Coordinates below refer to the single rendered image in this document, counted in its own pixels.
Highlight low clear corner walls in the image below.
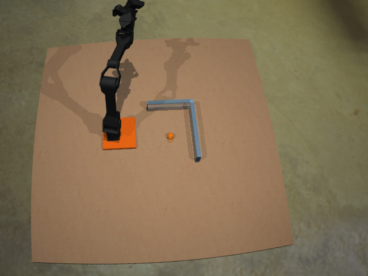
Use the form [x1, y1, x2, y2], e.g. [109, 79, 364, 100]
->
[148, 102, 197, 159]

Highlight clear blue l-shaped low wall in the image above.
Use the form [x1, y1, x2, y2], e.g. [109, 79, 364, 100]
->
[147, 99, 201, 162]

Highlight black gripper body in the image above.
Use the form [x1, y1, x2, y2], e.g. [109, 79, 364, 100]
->
[128, 0, 144, 22]

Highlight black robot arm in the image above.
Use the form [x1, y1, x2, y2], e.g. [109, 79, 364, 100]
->
[99, 5, 135, 141]

